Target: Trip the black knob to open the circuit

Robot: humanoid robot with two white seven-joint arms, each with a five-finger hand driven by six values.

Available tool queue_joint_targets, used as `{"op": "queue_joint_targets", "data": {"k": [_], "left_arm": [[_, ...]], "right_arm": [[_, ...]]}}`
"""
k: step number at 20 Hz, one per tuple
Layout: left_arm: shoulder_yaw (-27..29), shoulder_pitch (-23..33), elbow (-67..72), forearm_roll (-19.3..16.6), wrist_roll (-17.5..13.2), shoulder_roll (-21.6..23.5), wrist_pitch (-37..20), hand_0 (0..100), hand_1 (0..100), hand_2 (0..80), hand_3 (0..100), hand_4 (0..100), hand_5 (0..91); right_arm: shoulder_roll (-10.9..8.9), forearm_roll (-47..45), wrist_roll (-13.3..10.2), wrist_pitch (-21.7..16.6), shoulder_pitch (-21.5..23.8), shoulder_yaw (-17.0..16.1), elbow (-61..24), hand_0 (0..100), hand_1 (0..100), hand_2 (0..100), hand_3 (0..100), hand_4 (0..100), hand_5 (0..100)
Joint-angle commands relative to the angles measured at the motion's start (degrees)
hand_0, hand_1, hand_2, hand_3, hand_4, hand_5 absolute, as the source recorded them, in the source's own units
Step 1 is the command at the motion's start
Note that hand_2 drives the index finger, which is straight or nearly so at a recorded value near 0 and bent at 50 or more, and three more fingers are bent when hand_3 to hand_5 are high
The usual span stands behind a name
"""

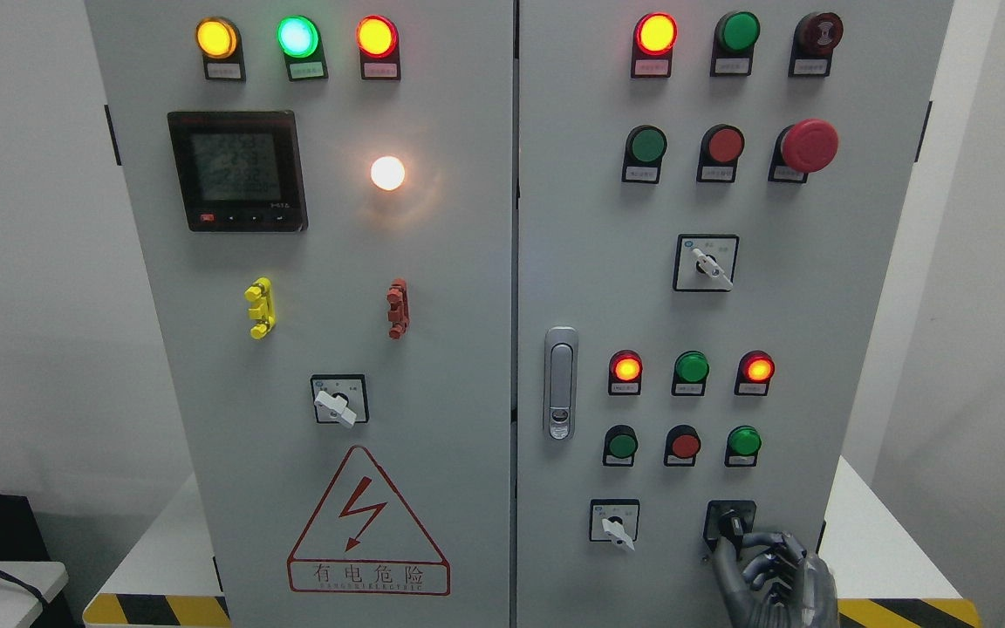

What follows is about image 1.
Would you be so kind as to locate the red emergency stop button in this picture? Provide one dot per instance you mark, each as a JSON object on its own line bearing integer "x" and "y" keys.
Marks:
{"x": 801, "y": 149}

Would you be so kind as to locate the dark red buzzer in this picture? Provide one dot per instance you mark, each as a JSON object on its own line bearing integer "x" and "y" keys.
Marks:
{"x": 815, "y": 38}

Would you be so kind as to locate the silver door handle lock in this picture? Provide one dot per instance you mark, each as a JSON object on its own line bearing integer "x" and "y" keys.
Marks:
{"x": 560, "y": 349}

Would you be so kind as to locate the white selector switch upper right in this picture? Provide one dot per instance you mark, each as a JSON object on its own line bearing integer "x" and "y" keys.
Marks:
{"x": 705, "y": 262}

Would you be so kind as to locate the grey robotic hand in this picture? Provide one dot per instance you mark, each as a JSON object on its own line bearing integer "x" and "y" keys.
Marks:
{"x": 784, "y": 586}

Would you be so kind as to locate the red lit indicator middle left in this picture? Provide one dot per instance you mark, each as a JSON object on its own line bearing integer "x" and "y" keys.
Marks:
{"x": 625, "y": 373}

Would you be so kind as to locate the red push button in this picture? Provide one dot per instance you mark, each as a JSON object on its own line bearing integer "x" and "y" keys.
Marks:
{"x": 683, "y": 445}
{"x": 721, "y": 147}

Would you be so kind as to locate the red lit indicator top right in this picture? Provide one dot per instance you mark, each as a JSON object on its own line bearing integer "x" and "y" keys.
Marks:
{"x": 653, "y": 41}

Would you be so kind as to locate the red push button lower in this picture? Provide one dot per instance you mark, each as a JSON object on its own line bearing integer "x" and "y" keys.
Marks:
{"x": 683, "y": 445}

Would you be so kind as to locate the white side table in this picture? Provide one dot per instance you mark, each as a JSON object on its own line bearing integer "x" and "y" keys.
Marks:
{"x": 18, "y": 608}

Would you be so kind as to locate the green push button upper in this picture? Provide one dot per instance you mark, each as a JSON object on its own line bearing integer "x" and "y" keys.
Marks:
{"x": 644, "y": 150}

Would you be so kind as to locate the red electrical warning sign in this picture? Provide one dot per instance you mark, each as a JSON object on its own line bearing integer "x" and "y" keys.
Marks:
{"x": 364, "y": 539}

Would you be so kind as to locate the red lit indicator light left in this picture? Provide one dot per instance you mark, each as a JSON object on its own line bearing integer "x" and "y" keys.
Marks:
{"x": 379, "y": 49}

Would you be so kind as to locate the grey right cabinet door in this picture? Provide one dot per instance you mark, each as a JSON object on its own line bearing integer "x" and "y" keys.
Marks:
{"x": 598, "y": 254}

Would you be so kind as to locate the green indicator middle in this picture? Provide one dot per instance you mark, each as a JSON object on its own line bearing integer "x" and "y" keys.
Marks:
{"x": 690, "y": 374}

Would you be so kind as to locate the green indicator top right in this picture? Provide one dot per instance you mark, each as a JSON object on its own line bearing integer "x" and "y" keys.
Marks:
{"x": 735, "y": 36}

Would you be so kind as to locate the green push button lower left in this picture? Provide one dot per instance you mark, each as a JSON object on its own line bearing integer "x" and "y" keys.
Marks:
{"x": 620, "y": 446}

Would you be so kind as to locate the green push button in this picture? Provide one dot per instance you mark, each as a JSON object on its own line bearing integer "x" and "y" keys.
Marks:
{"x": 743, "y": 446}
{"x": 644, "y": 150}
{"x": 620, "y": 446}

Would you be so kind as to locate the white platform with hazard stripes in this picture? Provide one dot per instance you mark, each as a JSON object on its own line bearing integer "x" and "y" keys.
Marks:
{"x": 883, "y": 578}

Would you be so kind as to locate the yellow terminal connector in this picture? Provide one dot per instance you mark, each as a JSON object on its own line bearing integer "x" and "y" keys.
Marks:
{"x": 261, "y": 307}

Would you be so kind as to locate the black digital power meter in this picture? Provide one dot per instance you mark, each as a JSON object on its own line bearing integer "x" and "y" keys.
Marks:
{"x": 239, "y": 171}

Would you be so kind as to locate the green lit indicator light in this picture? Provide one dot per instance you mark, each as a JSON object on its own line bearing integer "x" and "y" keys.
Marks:
{"x": 302, "y": 47}

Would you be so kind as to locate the white lit indicator lamp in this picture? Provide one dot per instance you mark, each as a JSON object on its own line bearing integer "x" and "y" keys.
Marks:
{"x": 388, "y": 173}

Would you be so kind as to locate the black rotary knob switch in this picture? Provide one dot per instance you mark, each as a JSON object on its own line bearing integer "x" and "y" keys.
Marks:
{"x": 728, "y": 519}

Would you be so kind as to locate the grey cabinet door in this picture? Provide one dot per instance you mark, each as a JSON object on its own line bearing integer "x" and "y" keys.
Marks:
{"x": 439, "y": 398}
{"x": 598, "y": 254}

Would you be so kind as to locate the red indicator middle right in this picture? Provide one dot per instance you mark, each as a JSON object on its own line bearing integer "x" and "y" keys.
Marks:
{"x": 754, "y": 374}

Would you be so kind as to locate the white selector switch left door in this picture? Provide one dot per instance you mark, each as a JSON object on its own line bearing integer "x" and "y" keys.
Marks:
{"x": 340, "y": 399}

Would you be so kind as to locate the red terminal connector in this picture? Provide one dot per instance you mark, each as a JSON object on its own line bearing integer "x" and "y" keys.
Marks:
{"x": 397, "y": 314}

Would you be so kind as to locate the green push button lower right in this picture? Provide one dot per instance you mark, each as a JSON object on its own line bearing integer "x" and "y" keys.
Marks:
{"x": 743, "y": 446}

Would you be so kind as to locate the grey left cabinet door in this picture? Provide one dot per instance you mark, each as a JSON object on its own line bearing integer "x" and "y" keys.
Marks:
{"x": 439, "y": 398}

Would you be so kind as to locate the red push button upper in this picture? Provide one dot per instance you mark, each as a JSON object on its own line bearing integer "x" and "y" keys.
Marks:
{"x": 721, "y": 147}

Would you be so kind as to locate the yellow indicator light top left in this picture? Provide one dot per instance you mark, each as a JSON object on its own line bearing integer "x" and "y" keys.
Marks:
{"x": 221, "y": 50}

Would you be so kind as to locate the white selector switch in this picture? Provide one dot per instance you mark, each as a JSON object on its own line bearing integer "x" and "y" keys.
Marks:
{"x": 705, "y": 262}
{"x": 614, "y": 521}

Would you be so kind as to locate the white selector switch lower right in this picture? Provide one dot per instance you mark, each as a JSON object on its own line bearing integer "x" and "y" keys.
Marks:
{"x": 614, "y": 521}

